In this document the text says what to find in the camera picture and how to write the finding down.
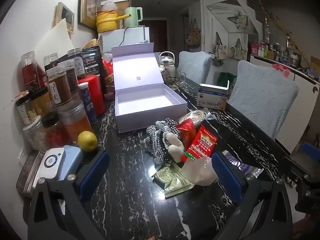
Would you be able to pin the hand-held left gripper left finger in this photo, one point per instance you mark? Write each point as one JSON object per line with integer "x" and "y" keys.
{"x": 93, "y": 175}

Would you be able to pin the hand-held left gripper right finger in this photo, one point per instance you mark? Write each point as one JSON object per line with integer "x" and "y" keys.
{"x": 228, "y": 177}

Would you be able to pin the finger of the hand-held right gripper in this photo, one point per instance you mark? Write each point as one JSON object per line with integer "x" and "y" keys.
{"x": 310, "y": 150}
{"x": 297, "y": 166}

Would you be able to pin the silver purple foil packet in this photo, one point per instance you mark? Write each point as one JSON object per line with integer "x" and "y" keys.
{"x": 243, "y": 166}

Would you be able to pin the translucent white plastic bag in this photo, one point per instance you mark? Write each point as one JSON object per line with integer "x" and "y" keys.
{"x": 200, "y": 172}

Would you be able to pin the long red snack packet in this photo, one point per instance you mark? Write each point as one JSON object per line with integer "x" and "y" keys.
{"x": 202, "y": 145}

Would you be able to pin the green snack packet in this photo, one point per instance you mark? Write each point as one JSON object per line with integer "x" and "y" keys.
{"x": 172, "y": 182}

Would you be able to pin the small red foil packet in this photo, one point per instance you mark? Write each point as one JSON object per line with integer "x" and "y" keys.
{"x": 186, "y": 128}

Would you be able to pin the plush toy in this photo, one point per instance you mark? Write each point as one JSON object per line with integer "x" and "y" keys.
{"x": 162, "y": 140}

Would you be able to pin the pale lilac gift box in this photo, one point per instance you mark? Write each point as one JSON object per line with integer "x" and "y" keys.
{"x": 140, "y": 105}

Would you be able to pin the light blue case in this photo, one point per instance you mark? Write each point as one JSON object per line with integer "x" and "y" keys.
{"x": 73, "y": 157}

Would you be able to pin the yellow lemon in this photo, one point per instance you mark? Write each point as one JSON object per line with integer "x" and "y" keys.
{"x": 87, "y": 141}

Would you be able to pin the white pocket printer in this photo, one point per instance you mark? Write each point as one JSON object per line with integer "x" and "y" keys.
{"x": 51, "y": 163}

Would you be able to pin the white counter cabinet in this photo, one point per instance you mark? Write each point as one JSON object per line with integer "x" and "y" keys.
{"x": 303, "y": 92}

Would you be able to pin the brown phone case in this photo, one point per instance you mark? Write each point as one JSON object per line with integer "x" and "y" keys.
{"x": 27, "y": 172}

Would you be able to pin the blue tablet tube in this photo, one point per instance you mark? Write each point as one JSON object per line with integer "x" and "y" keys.
{"x": 88, "y": 105}

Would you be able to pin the chair with light blue cover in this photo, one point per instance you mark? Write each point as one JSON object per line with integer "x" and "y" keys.
{"x": 262, "y": 97}
{"x": 195, "y": 65}

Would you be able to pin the red canister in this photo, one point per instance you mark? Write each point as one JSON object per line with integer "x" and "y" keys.
{"x": 92, "y": 95}

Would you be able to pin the white and blue carton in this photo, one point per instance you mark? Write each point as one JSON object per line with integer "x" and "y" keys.
{"x": 212, "y": 96}

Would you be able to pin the cluster of plastic food jars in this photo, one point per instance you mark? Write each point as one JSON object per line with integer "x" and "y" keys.
{"x": 57, "y": 100}

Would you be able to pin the green bag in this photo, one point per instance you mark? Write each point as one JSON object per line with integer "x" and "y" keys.
{"x": 225, "y": 78}

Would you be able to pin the red gift box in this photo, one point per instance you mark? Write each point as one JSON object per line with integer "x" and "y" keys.
{"x": 108, "y": 75}

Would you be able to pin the row of bottles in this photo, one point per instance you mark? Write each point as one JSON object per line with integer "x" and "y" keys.
{"x": 277, "y": 51}

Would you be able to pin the clear glass mug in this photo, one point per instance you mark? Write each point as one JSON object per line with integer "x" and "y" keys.
{"x": 175, "y": 78}

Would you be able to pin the black printed pouch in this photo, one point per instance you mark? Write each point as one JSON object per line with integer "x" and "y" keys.
{"x": 93, "y": 62}

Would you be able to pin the white tote bag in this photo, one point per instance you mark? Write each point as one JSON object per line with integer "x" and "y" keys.
{"x": 220, "y": 50}
{"x": 237, "y": 51}

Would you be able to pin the glass teapot with white lid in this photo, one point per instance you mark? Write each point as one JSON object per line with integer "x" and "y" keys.
{"x": 167, "y": 61}

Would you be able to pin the woven straw fan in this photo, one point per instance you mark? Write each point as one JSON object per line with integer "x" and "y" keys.
{"x": 96, "y": 42}

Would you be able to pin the white paper board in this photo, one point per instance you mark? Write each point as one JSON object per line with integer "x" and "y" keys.
{"x": 56, "y": 41}

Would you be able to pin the brown tote bag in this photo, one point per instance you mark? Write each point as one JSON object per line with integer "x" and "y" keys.
{"x": 193, "y": 35}

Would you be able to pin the yellow pot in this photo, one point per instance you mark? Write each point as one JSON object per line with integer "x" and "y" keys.
{"x": 106, "y": 22}

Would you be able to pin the green electric kettle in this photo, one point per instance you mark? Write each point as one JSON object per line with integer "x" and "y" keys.
{"x": 132, "y": 17}

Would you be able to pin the large framed picture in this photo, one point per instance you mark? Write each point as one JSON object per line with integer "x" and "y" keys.
{"x": 87, "y": 5}

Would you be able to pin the stacked cardboard boxes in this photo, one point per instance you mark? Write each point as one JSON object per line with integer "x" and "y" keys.
{"x": 120, "y": 0}

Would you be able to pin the small wooden frame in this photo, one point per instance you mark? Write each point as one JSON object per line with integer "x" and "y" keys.
{"x": 63, "y": 16}

